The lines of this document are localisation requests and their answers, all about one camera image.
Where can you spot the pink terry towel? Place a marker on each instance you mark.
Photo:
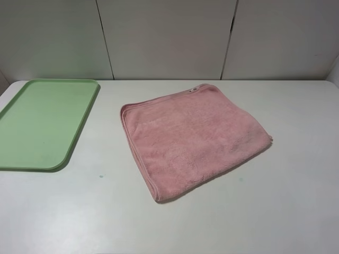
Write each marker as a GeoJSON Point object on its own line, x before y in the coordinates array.
{"type": "Point", "coordinates": [181, 141]}

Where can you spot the green plastic tray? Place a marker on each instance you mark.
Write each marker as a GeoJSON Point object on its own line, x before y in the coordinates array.
{"type": "Point", "coordinates": [41, 124]}

